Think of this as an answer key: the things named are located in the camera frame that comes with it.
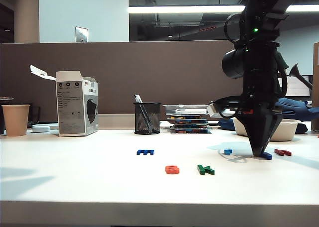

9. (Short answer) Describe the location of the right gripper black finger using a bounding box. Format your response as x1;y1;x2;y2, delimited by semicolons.
235;115;284;157

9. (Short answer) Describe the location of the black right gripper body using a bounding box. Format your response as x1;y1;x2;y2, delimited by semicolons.
235;87;284;116

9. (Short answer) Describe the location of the green letter k magnet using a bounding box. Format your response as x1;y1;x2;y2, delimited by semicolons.
197;164;215;176

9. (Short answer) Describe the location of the red letter n magnet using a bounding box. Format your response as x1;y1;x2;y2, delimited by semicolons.
274;148;293;157

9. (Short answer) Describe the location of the white oval container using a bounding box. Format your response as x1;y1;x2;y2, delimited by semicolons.
233;117;301;142

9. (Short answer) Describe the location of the blue foam slipper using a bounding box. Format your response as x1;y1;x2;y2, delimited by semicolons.
218;117;236;132
278;97;319;135

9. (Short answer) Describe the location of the white computer monitor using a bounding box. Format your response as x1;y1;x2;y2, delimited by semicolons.
285;75;312;97

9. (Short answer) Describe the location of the tall brown cardboard box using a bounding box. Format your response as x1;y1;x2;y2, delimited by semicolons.
313;42;319;132

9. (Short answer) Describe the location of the flat white box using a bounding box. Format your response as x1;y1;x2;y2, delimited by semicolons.
175;109;208;115

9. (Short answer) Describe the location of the stack of magnet boxes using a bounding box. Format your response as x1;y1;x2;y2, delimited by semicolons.
162;104;214;116

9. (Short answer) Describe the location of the black mesh pen holder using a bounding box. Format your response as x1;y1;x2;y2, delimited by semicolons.
133;102;161;135

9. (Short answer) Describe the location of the brown desk partition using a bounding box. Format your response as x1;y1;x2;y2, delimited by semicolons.
0;39;250;132

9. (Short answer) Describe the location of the ceiling light strip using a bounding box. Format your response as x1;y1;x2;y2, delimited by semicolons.
128;4;319;13

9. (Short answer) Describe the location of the black white pen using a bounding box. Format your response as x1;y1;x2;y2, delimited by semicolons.
134;94;155;133

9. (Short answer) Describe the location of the white grey mask box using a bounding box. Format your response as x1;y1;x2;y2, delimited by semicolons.
30;65;99;137

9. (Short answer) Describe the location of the white earbud case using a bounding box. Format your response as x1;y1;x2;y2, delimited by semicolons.
31;124;52;133

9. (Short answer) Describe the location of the dark glass mug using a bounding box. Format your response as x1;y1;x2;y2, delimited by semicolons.
27;106;41;128

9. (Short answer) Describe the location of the brown paper cup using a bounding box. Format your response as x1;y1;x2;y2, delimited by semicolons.
1;104;31;137

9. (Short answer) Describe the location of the dark grey angled bracket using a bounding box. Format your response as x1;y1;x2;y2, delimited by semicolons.
290;63;314;90

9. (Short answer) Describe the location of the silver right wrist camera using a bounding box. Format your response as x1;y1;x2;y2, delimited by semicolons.
206;104;221;118

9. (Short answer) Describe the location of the metal wall plate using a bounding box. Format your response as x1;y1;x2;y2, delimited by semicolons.
75;26;89;43

